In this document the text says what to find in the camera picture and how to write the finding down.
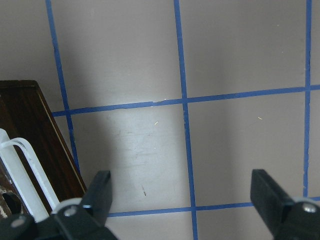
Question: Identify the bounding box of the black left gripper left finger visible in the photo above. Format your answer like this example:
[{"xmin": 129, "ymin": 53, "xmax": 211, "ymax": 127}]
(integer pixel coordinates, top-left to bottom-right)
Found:
[{"xmin": 53, "ymin": 170, "xmax": 117, "ymax": 240}]

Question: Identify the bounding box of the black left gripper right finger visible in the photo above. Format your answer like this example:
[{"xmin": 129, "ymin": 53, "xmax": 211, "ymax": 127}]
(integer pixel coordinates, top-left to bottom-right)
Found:
[{"xmin": 250, "ymin": 169, "xmax": 320, "ymax": 240}]

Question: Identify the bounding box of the white drawer handle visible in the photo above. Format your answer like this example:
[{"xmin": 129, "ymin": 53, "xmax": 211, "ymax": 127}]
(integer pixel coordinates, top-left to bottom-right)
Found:
[{"xmin": 0, "ymin": 129, "xmax": 60, "ymax": 222}]

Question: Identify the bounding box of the dark wooden drawer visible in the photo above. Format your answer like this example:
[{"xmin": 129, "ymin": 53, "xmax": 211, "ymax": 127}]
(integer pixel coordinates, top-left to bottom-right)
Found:
[{"xmin": 0, "ymin": 80, "xmax": 86, "ymax": 215}]

